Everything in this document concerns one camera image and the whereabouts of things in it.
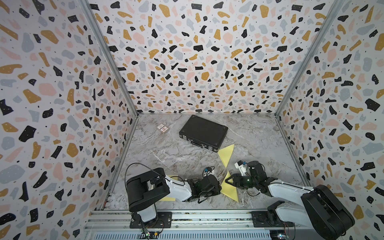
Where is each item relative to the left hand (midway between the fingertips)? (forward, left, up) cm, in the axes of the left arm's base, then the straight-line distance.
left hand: (224, 191), depth 82 cm
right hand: (+5, -2, +1) cm, 5 cm away
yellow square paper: (+23, -3, 0) cm, 24 cm away
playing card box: (+45, +41, +1) cm, 61 cm away
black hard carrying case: (+39, +10, +2) cm, 41 cm away
